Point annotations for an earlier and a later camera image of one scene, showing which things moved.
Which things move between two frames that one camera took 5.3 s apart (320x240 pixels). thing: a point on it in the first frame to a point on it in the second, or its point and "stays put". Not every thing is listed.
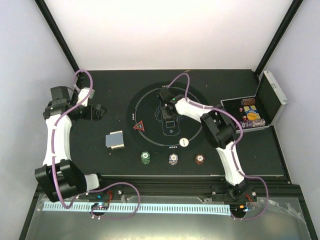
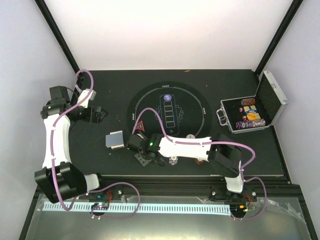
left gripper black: x=97 y=117 stays put
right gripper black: x=165 y=115 to x=143 y=162
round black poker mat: x=150 y=130 stays put
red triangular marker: x=139 y=126 stays put
